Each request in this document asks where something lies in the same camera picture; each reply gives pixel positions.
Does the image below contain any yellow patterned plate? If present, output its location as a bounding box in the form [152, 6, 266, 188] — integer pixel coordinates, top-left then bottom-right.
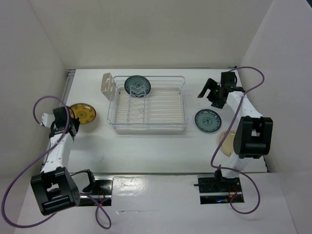
[69, 103, 97, 124]

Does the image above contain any teal blue floral plate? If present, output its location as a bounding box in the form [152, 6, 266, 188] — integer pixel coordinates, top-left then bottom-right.
[124, 75, 151, 98]
[195, 109, 222, 134]

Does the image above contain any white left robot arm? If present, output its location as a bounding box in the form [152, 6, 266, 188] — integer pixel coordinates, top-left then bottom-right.
[31, 106, 80, 215]

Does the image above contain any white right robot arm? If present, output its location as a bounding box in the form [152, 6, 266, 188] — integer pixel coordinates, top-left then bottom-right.
[198, 70, 273, 192]

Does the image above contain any beige plate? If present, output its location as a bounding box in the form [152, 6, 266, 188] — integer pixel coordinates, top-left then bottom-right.
[220, 130, 236, 156]

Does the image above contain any beige cutlery holder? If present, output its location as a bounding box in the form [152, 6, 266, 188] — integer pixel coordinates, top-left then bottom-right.
[100, 73, 116, 101]

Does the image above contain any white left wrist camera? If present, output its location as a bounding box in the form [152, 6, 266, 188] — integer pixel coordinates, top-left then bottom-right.
[40, 113, 55, 128]

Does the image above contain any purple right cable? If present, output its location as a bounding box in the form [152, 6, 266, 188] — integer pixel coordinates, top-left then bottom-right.
[210, 67, 266, 215]

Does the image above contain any white wire dish rack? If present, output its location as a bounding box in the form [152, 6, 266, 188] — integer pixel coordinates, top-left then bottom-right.
[101, 73, 188, 131]

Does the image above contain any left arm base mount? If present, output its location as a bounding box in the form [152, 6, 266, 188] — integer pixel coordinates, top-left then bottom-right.
[70, 169, 114, 207]

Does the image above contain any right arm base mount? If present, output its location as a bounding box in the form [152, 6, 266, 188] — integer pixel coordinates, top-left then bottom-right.
[194, 172, 244, 205]

